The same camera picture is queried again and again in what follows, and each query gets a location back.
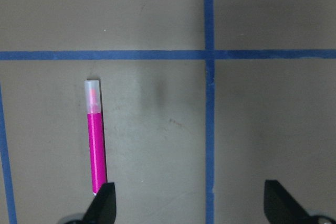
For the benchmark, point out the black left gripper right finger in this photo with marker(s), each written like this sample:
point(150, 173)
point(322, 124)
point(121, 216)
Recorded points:
point(281, 207)

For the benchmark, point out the pink highlighter pen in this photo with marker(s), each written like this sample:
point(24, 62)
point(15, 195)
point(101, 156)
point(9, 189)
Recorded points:
point(95, 134)

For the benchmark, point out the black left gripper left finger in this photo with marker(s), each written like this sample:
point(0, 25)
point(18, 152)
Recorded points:
point(103, 207)

